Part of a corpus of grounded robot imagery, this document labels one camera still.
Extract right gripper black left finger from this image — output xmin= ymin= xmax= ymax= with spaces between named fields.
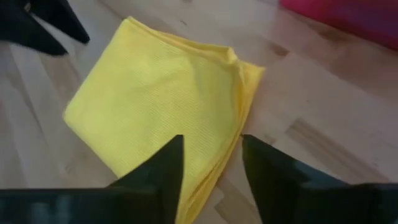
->
xmin=0 ymin=134 xmax=184 ymax=224

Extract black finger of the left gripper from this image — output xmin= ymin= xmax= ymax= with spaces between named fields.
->
xmin=0 ymin=0 xmax=68 ymax=57
xmin=30 ymin=0 xmax=91 ymax=44

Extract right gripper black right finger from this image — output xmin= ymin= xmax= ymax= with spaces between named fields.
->
xmin=241 ymin=134 xmax=398 ymax=224

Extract yellow microfiber towel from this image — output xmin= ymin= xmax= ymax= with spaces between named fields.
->
xmin=63 ymin=17 xmax=266 ymax=224

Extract pink plastic tray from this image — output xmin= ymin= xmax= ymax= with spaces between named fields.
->
xmin=279 ymin=0 xmax=398 ymax=52

